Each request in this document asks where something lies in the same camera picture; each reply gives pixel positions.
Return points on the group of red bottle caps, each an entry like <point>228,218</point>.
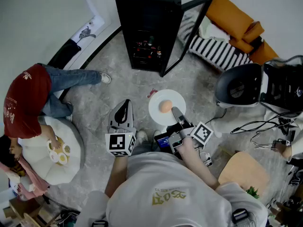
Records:
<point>159,53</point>

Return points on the large white plate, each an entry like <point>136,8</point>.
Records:
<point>158,98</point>

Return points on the grey rounded chair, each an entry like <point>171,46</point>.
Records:
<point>227,86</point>

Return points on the small dish white filling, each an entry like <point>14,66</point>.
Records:
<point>54,156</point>

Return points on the person's left forearm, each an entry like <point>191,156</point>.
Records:
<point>117,176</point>

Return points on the person's white shirt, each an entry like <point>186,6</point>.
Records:
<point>165,174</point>

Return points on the wooden stool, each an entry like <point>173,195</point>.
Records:
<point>243,174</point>

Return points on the person's shoe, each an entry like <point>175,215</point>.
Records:
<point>156,135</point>
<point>142,136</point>

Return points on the red floor sticker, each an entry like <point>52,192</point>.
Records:
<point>151,94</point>

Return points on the green bottle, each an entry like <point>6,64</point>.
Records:
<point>151,39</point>

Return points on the black white striped blanket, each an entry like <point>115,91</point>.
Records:
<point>217,51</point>

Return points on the teal power tool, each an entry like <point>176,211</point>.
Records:
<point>71,219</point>

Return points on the green plant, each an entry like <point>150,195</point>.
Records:
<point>253,192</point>

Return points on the white window sill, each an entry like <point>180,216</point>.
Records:
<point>98,23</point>

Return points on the person's jeans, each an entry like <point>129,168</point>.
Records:
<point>142,149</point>

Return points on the person's right shoe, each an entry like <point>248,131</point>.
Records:
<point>156,135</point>

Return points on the person's left shoe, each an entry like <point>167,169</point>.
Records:
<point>142,136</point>

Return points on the white round pouf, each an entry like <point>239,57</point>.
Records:
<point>40,164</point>

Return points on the black box blue screen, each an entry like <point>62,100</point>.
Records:
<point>163,142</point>

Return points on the small dish brown-green filling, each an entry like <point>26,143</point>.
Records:
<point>66,149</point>

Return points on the brown egg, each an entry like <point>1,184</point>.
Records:
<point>165,106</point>

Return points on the white cloth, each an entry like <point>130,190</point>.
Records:
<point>213,32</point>

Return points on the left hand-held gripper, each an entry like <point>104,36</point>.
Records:
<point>118,142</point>

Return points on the small dish yellow filling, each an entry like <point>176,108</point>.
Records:
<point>62,158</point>

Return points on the white charger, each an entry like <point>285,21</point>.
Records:
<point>206,158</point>

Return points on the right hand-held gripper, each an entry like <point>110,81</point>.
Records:
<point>201,133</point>

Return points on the orange cushion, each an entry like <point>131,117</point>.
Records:
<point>254,31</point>

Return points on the person's right forearm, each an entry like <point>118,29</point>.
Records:
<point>201,167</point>

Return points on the black bag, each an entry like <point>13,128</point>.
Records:
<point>65,52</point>

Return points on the cardboard boxes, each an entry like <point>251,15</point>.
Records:
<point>21,209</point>

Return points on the black mini fridge cabinet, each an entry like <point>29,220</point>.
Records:
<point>146,13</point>

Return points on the black equipment case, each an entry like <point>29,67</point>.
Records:
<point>281,86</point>

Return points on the small dish dark green filling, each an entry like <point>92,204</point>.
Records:
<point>50,145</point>

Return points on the pink cloth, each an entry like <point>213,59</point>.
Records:
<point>33,181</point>

